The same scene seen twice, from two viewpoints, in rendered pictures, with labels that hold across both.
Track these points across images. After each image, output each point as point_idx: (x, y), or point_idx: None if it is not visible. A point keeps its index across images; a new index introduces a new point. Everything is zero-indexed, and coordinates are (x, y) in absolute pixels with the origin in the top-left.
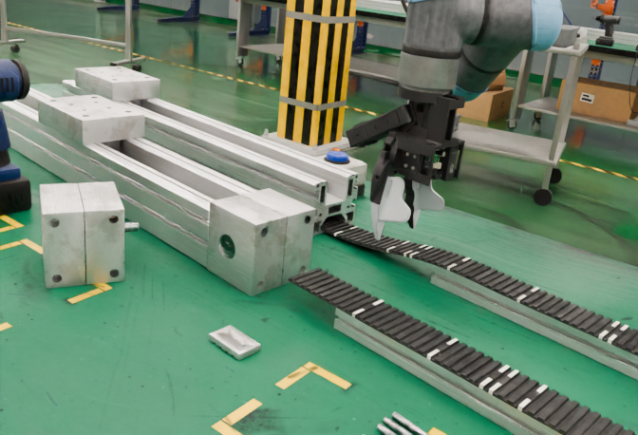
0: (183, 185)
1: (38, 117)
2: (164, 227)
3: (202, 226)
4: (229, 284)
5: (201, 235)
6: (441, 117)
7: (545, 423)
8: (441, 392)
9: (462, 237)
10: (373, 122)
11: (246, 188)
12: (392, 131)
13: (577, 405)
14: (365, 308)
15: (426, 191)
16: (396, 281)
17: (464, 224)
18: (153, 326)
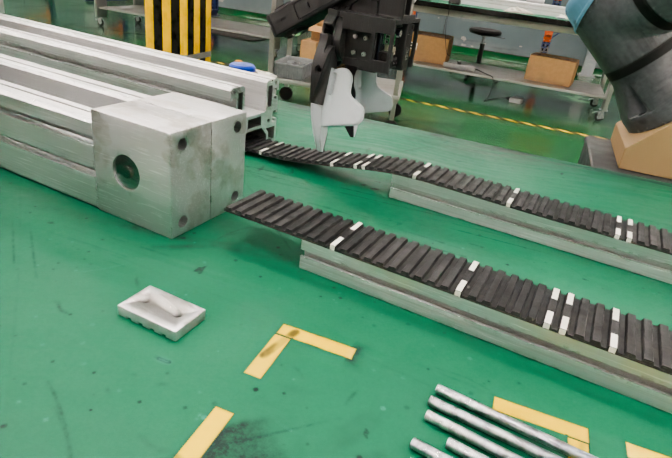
0: (46, 95)
1: None
2: (25, 157)
3: (83, 148)
4: (135, 226)
5: (84, 160)
6: None
7: (655, 366)
8: (475, 338)
9: (397, 147)
10: None
11: (141, 95)
12: (332, 8)
13: (668, 330)
14: (344, 235)
15: (370, 89)
16: (350, 199)
17: (391, 134)
18: (18, 305)
